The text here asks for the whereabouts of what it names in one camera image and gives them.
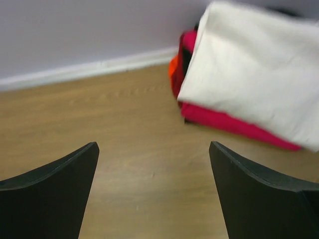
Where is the aluminium wall edge strip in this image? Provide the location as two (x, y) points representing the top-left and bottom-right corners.
(0, 47), (178, 92)

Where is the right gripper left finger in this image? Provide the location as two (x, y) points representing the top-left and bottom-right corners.
(0, 142), (99, 239)

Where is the pink folded t shirt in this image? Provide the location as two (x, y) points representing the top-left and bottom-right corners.
(172, 30), (301, 151)

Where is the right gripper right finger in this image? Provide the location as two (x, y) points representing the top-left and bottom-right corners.
(209, 141), (319, 239)

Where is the white t shirt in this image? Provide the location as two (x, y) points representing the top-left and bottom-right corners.
(178, 0), (319, 152)

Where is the black folded t shirt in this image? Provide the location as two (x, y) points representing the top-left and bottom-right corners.
(181, 47), (192, 77)

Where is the orange folded t shirt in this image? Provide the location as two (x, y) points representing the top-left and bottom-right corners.
(168, 55), (178, 89)

